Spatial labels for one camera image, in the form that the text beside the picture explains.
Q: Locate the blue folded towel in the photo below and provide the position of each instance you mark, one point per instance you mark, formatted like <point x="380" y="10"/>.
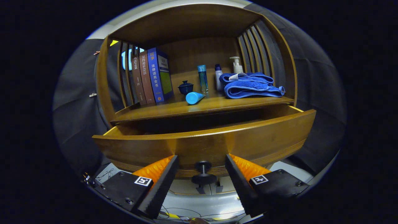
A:
<point x="248" y="88"/>

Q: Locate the wooden drawer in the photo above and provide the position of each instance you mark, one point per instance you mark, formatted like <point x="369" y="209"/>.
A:
<point x="217" y="143"/>

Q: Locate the blue book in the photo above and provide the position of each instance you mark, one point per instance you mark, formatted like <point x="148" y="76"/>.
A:
<point x="155" y="76"/>

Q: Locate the white pump bottle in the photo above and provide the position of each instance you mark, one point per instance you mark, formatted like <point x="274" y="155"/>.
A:
<point x="237" y="67"/>

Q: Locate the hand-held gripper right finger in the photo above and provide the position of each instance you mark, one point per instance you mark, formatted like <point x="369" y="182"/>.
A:
<point x="242" y="186"/>

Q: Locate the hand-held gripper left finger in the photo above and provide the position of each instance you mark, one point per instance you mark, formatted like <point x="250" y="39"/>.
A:
<point x="161" y="186"/>

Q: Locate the wooden countertop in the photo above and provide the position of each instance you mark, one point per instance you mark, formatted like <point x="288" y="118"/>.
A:
<point x="211" y="105"/>

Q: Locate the blue lidded teacup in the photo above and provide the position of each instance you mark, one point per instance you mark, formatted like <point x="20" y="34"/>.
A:
<point x="185" y="88"/>

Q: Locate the wooden cabinet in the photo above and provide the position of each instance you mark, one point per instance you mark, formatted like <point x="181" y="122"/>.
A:
<point x="192" y="21"/>

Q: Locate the dark brown book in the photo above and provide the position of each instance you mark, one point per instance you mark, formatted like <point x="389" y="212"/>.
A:
<point x="138" y="81"/>

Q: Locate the blue cleanser tube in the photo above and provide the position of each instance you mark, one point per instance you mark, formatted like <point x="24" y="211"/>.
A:
<point x="193" y="98"/>

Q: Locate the reddish brown book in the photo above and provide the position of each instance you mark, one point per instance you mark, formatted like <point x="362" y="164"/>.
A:
<point x="146" y="77"/>

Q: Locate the wooden cabinet door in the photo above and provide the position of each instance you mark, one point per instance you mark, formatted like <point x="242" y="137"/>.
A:
<point x="183" y="187"/>
<point x="227" y="185"/>

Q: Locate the white bottle with blue cap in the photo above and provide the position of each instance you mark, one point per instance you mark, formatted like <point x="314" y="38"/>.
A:
<point x="218" y="77"/>

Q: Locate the teal glass bottle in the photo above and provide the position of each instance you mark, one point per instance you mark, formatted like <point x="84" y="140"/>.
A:
<point x="202" y="79"/>

